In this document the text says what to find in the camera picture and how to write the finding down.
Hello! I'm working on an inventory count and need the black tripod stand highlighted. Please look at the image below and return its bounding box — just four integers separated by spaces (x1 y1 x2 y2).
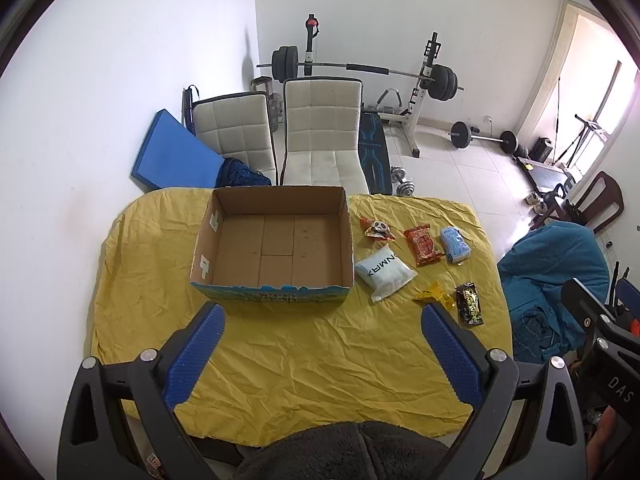
570 114 612 166

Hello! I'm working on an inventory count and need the dark blue knit bag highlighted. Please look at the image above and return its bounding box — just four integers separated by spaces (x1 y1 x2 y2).
216 157 273 188

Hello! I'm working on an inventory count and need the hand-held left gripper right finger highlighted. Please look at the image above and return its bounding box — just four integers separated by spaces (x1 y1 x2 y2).
421 302 588 480

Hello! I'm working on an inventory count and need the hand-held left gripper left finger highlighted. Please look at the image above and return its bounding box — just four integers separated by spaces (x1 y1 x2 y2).
57 302 227 480

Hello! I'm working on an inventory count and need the light blue tissue packet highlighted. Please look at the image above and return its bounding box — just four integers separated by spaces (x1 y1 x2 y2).
440 226 472 264

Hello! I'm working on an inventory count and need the teal cloth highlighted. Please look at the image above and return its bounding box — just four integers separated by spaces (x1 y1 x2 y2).
497 223 611 366

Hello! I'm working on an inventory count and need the yellow tablecloth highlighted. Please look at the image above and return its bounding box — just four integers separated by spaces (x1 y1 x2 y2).
91 187 513 448

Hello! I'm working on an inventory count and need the blue foam mat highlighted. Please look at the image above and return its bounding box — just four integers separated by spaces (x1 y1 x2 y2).
131 109 226 193

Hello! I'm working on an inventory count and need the orange panda snack packet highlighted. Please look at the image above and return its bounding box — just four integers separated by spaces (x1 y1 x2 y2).
362 216 396 242

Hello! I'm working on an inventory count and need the person's right hand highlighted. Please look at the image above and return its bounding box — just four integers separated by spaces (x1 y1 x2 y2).
586 406 623 467

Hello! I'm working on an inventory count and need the red orange snack packet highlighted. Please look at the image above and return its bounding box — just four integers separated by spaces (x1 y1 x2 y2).
403 225 446 267

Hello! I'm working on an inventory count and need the dark fleece clothing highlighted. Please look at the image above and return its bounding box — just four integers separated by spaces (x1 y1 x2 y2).
235 421 451 480

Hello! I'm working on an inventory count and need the grey curved handle bar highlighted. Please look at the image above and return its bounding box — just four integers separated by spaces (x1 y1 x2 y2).
375 87 407 117

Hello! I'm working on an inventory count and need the cream door frame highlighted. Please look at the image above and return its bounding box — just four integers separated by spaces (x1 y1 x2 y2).
517 0 623 171

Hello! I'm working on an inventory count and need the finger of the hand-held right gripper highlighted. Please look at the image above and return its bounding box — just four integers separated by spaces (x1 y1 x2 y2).
616 278 640 321
562 277 621 348

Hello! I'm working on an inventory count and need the white soft pouch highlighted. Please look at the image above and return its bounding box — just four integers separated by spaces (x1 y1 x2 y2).
354 246 418 303

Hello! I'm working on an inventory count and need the dark thin frame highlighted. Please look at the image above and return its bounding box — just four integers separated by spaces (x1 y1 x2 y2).
182 85 202 128

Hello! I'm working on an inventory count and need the short barbell with black plates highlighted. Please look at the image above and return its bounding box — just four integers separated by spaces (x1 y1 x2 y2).
448 121 518 155

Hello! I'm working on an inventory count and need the white quilted chair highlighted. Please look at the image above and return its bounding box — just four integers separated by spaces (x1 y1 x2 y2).
280 77 371 193
192 92 278 186

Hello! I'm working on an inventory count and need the long barbell with black plates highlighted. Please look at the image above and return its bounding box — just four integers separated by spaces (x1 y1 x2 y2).
256 46 463 101

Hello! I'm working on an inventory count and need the black and yellow snack packet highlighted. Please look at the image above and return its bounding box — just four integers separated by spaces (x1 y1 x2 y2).
455 282 485 328

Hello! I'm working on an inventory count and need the black and blue weight bench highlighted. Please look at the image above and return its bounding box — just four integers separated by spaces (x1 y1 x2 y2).
357 110 393 195

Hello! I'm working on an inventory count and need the dark wooden chair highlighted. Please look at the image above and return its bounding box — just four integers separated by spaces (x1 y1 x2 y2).
532 170 626 233

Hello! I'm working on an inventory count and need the cardboard box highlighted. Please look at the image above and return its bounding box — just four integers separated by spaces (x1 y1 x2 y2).
190 186 356 307

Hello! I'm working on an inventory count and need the white bench press rack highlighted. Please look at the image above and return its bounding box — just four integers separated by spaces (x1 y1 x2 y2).
302 12 446 158

